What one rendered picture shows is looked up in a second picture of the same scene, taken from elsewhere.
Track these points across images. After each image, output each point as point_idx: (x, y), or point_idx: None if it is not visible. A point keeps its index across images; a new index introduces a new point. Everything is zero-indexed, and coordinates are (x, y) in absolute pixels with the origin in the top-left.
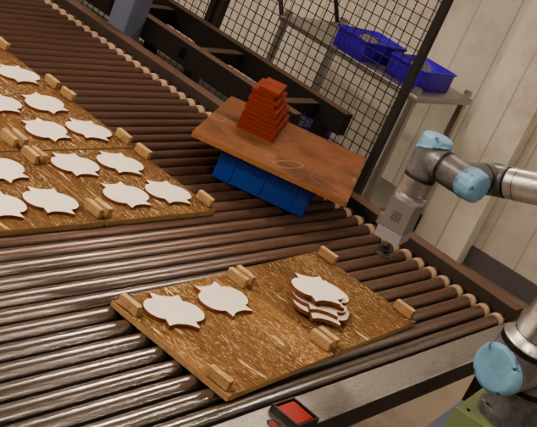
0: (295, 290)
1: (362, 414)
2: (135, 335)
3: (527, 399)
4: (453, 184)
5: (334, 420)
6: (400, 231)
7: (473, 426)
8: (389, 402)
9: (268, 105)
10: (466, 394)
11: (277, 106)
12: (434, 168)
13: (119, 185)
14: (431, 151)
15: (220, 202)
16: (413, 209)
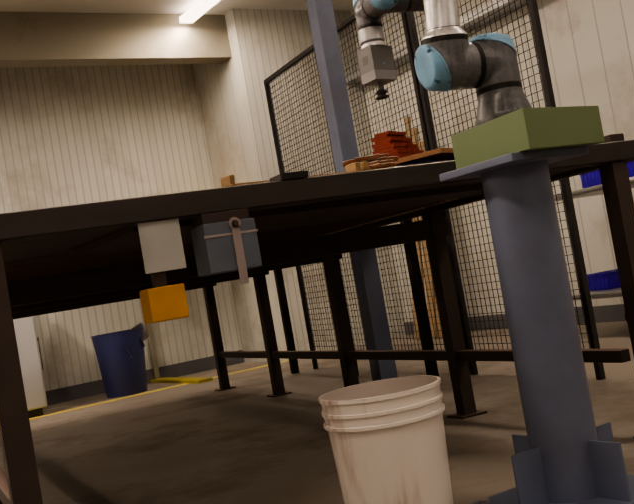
0: (343, 163)
1: (380, 181)
2: None
3: (492, 89)
4: (370, 2)
5: (336, 179)
6: (372, 67)
7: (465, 136)
8: (416, 175)
9: (386, 142)
10: (609, 222)
11: (391, 139)
12: (362, 8)
13: None
14: (358, 2)
15: None
16: (370, 45)
